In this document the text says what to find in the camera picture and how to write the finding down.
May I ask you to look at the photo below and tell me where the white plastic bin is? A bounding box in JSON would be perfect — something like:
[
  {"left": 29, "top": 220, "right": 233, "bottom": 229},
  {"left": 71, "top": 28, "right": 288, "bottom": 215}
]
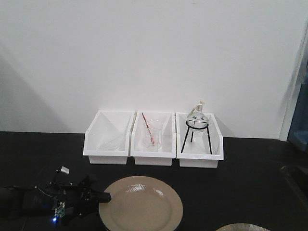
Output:
[
  {"left": 175, "top": 113, "right": 224, "bottom": 168},
  {"left": 83, "top": 110, "right": 135, "bottom": 165},
  {"left": 130, "top": 111, "right": 176, "bottom": 166}
]

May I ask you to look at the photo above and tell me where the beige round plate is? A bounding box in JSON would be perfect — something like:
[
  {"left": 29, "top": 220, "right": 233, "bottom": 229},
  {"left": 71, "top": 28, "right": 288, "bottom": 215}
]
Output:
[
  {"left": 99, "top": 176, "right": 183, "bottom": 231},
  {"left": 216, "top": 223, "right": 269, "bottom": 231}
]

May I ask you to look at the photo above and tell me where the right white plastic bin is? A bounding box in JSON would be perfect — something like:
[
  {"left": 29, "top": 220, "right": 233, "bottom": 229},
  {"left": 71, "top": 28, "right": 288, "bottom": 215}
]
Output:
[{"left": 175, "top": 113, "right": 224, "bottom": 168}]

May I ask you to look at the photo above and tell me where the middle white plastic bin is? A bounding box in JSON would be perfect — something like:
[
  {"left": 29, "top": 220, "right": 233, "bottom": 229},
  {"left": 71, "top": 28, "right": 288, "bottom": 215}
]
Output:
[{"left": 130, "top": 111, "right": 176, "bottom": 166}]

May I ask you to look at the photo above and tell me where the black wire tripod stand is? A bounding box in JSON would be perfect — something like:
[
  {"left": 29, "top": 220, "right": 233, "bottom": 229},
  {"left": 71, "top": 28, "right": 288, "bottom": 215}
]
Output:
[{"left": 180, "top": 124, "right": 213, "bottom": 154}]

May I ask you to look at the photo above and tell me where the left white plastic bin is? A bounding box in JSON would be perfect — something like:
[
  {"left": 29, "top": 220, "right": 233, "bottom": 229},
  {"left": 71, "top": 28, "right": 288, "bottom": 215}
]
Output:
[{"left": 83, "top": 110, "right": 135, "bottom": 165}]

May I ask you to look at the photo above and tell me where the clear glass beaker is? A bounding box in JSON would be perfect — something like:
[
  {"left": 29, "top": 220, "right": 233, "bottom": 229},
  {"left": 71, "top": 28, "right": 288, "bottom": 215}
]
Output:
[{"left": 142, "top": 128, "right": 162, "bottom": 152}]

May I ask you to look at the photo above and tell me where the black lab sink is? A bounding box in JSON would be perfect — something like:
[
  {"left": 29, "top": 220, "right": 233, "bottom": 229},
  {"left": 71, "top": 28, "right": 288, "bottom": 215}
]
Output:
[{"left": 281, "top": 166, "right": 308, "bottom": 201}]

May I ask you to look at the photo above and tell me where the round glass flask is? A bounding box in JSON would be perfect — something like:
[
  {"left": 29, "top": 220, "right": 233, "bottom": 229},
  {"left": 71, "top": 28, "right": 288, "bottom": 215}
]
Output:
[{"left": 186, "top": 101, "right": 209, "bottom": 132}]

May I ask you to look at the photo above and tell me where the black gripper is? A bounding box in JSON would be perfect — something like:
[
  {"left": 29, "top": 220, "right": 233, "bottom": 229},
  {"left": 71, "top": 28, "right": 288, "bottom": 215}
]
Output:
[{"left": 21, "top": 170, "right": 112, "bottom": 226}]

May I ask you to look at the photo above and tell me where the blue pegboard drying rack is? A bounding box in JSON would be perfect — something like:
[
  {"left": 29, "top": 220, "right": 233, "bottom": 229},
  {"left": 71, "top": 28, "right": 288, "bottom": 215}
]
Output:
[{"left": 287, "top": 46, "right": 308, "bottom": 152}]

